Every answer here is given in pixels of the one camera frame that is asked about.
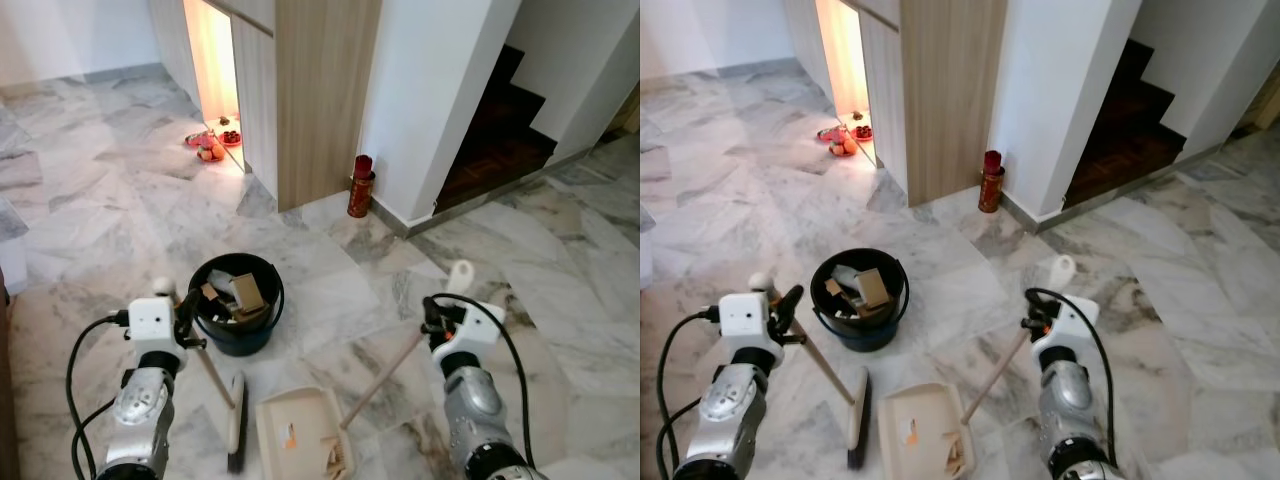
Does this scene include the wooden broom with white knob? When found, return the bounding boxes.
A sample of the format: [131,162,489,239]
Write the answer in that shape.
[750,272,874,471]
[150,277,249,474]

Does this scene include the beige dustpan with wooden handle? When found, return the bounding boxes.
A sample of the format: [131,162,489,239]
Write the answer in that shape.
[255,260,477,480]
[877,255,1077,480]

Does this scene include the black bucket with blue base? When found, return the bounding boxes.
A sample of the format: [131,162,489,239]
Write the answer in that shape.
[188,253,286,358]
[810,247,909,353]

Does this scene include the cardboard scraps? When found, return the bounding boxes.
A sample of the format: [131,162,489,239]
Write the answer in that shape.
[200,270,269,323]
[825,265,893,319]

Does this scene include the red cylindrical canister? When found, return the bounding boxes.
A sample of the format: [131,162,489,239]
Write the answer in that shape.
[347,154,377,219]
[978,150,1006,214]

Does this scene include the small wood debris pieces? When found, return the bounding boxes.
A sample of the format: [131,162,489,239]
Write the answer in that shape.
[322,437,353,477]
[943,430,973,473]

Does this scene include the plate of oranges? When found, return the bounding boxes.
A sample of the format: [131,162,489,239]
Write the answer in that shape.
[184,130,227,164]
[817,125,859,158]

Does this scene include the dark wooden staircase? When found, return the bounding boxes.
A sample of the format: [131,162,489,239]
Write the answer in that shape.
[435,45,558,216]
[1062,38,1188,211]

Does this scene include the light wood cabinet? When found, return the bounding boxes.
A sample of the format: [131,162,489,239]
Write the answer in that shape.
[783,0,1009,208]
[150,0,383,213]

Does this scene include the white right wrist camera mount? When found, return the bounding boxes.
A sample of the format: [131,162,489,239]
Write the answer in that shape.
[432,300,506,353]
[1040,295,1101,346]

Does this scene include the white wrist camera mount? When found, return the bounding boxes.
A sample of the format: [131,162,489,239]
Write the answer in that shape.
[1040,295,1101,346]
[127,297,186,359]
[432,300,506,353]
[718,293,776,353]

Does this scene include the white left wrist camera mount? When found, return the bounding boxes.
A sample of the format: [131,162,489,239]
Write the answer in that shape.
[718,293,776,353]
[127,297,186,359]

